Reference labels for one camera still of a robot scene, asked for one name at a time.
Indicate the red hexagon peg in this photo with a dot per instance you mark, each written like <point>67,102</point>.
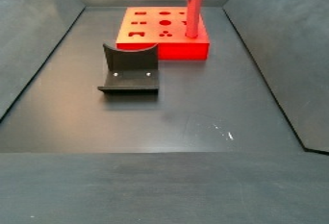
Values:
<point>193,11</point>

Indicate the red shape sorter block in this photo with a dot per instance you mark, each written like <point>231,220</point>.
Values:
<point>161,25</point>

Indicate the black curved holder bracket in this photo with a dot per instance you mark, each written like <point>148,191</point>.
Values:
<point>132,69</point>

